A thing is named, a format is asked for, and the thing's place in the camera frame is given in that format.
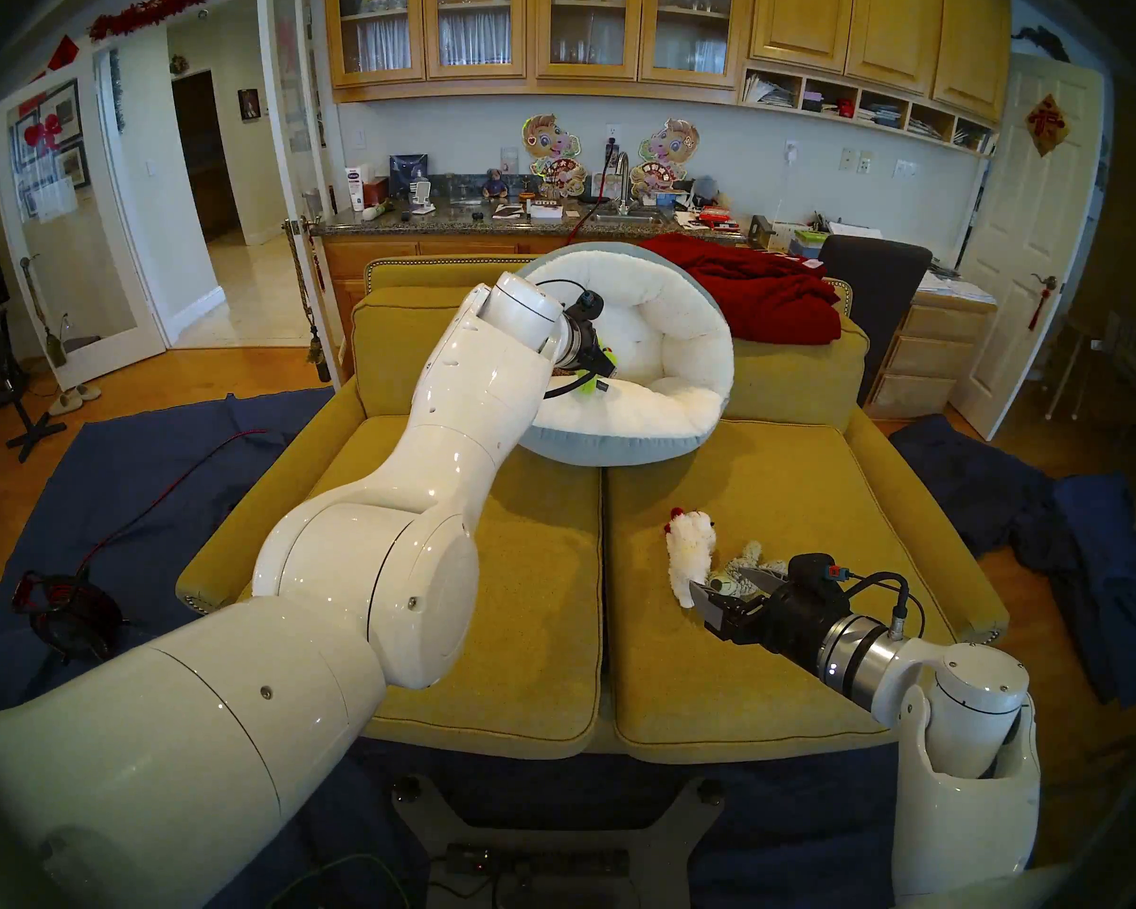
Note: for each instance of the red flower door decoration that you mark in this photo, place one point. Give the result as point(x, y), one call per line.
point(43, 133)

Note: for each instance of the yellow sofa back cushion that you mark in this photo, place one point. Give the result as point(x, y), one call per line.
point(388, 348)
point(795, 377)

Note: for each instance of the white grey round dog bed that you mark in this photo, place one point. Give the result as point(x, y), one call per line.
point(663, 415)

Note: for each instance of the beige slipper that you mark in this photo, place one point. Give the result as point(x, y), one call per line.
point(88, 392)
point(64, 405)

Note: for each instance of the white panel door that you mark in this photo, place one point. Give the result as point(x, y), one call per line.
point(1032, 254)

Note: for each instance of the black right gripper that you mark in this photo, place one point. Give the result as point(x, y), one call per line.
point(800, 614)

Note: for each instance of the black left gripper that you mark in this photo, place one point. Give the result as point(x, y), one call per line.
point(594, 348)

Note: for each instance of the dark grey office chair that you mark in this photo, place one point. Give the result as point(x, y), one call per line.
point(876, 292)

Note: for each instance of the yellow fabric sofa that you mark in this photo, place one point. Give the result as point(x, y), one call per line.
point(904, 500)

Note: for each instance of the cartoon child wall cutout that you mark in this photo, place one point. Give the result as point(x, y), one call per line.
point(665, 154)
point(551, 154)

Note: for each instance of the white lotion tube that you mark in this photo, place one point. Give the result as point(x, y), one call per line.
point(354, 189)

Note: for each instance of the granite counter wooden base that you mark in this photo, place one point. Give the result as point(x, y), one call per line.
point(454, 221)

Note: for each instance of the beige grey plush toy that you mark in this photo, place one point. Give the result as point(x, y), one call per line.
point(748, 568)

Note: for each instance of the wooden cubby shelf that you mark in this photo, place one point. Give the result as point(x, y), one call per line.
point(861, 112)

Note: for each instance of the black wall ornament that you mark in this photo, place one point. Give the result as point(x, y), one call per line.
point(1041, 41)

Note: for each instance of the white open glass door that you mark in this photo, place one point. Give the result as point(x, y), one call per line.
point(289, 112)

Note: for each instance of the navy floor blanket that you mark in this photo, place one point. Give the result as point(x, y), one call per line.
point(57, 538)

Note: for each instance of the white fluffy plush toy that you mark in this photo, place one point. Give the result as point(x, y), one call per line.
point(691, 557)

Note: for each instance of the wooden wall cabinets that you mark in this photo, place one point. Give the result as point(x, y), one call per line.
point(814, 17)

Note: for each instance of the black floor stand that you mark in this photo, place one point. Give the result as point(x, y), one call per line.
point(28, 434)

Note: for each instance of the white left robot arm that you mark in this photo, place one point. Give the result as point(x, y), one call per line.
point(417, 500)

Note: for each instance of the white glass french door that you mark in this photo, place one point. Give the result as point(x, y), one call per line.
point(85, 292)

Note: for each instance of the dark framed hallway picture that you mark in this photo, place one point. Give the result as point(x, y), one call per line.
point(249, 104)

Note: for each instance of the red tinsel garland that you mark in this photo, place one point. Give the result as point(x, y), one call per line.
point(161, 6)

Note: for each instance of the red diamond door ornament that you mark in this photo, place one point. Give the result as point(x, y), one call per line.
point(1047, 126)

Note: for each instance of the blue crumpled cloth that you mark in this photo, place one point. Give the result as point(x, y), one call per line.
point(1117, 576)

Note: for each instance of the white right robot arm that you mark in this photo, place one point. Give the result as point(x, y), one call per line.
point(966, 822)

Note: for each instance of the paper stack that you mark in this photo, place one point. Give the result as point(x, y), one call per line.
point(956, 290)

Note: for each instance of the metal sink faucet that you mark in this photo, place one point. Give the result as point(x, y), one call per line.
point(627, 187)

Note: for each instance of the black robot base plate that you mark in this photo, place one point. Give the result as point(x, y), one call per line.
point(435, 822)

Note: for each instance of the dark navy crumpled cloth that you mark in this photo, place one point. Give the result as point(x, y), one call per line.
point(966, 481)

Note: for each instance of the dark blue box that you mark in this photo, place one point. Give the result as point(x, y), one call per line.
point(407, 173)

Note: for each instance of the green cactus plush toy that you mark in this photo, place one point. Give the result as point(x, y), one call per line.
point(584, 383)

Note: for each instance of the red blanket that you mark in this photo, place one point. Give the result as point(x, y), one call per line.
point(767, 296)

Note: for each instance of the yellow sofa seat cushion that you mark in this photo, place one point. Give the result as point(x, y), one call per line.
point(530, 585)
point(719, 708)

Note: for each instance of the small purple teddy bear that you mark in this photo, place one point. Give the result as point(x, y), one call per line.
point(495, 186)

